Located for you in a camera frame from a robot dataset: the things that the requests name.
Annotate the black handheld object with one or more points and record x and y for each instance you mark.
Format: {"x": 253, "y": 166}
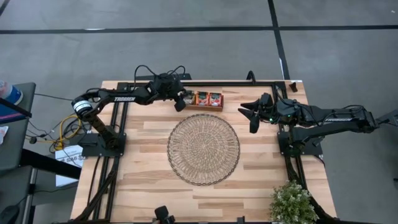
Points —
{"x": 162, "y": 214}

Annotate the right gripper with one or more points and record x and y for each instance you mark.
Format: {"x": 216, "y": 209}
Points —
{"x": 283, "y": 112}

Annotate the wooden compartment box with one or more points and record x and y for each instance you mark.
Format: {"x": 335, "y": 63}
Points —
{"x": 205, "y": 108}

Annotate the small dark wedge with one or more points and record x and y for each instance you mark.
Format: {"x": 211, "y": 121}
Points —
{"x": 293, "y": 87}

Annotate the blue white bottle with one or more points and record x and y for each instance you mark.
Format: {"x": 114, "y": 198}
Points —
{"x": 11, "y": 92}

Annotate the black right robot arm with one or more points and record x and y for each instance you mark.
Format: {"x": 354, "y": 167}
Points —
{"x": 335, "y": 119}

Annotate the artificial plant in black pot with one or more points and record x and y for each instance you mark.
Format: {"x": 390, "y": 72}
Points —
{"x": 292, "y": 205}

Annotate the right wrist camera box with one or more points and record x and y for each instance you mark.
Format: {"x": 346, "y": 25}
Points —
{"x": 266, "y": 99}

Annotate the black aluminium table frame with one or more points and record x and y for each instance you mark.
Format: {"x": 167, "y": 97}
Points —
{"x": 217, "y": 84}

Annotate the black computer mouse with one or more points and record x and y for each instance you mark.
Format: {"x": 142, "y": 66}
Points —
{"x": 7, "y": 214}

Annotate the grey side desk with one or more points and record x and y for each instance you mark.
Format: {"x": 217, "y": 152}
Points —
{"x": 18, "y": 146}

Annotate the blue folder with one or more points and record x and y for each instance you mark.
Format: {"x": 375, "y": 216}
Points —
{"x": 9, "y": 114}

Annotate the round woven placemat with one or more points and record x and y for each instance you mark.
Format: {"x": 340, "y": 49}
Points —
{"x": 203, "y": 149}

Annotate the white paper sheet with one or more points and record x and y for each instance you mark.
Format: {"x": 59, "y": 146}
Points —
{"x": 66, "y": 180}

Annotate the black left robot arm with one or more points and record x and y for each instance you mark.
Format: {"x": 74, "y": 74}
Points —
{"x": 124, "y": 99}

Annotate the black arched bracket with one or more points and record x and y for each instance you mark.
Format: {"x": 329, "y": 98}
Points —
{"x": 250, "y": 72}

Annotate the white printed paper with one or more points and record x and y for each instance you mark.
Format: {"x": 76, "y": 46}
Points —
{"x": 70, "y": 158}

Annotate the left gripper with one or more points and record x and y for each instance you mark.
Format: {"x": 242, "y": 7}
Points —
{"x": 166, "y": 87}

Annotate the black stand foot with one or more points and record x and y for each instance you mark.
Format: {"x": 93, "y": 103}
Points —
{"x": 387, "y": 118}

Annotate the orange tea packet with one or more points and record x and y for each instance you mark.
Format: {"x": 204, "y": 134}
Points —
{"x": 202, "y": 99}

